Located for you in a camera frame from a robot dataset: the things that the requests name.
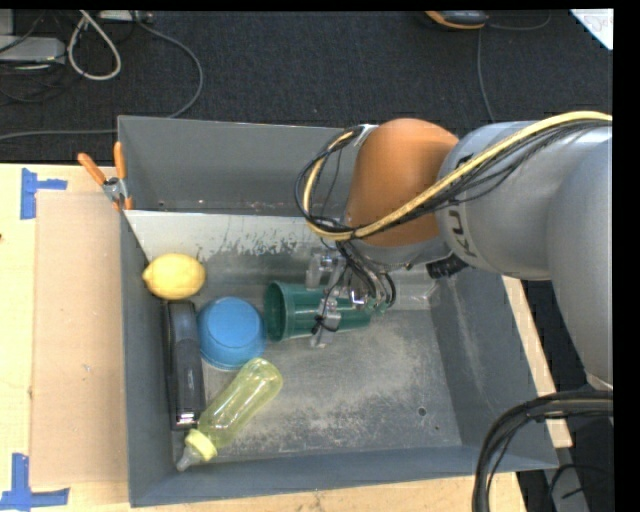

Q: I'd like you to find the yellow lemon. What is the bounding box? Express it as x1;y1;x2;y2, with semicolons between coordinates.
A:
141;252;208;302

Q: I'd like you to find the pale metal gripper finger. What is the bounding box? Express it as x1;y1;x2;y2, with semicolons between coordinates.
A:
308;301;344;350
304;250;346;291

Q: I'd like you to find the brown cardboard board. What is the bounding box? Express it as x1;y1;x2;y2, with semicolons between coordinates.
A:
28;191;132;490

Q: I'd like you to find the black stapler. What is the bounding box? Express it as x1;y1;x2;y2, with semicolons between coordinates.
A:
160;299;208;432

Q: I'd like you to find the black cylinder on white bracket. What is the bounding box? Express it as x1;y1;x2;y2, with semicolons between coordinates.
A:
397;254;471;307

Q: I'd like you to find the yellow-green baby bottle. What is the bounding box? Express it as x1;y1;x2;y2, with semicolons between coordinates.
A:
175;356;285;473

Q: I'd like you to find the dark green plastic cup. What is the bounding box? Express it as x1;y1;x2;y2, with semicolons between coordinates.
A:
262;279;390;343

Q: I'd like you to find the blue bowl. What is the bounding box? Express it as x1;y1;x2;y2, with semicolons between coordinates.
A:
196;296;268;373

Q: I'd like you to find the grey metal bin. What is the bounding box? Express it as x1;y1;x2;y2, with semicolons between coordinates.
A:
117;114;561;508

